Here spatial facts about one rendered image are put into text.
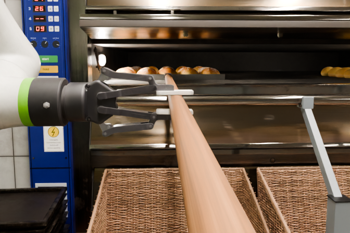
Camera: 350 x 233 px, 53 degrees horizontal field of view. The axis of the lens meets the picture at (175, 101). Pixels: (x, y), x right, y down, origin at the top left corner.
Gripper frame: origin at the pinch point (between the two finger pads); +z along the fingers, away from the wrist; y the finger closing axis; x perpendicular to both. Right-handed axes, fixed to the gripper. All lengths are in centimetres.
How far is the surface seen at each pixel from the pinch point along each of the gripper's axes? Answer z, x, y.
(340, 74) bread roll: 95, -120, -1
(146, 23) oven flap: -8, -54, -20
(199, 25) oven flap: 10, -54, -20
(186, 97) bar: 4.4, -31.8, 2.6
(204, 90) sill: 14, -69, 4
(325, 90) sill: 62, -69, 4
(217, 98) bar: 13.5, -31.6, 2.9
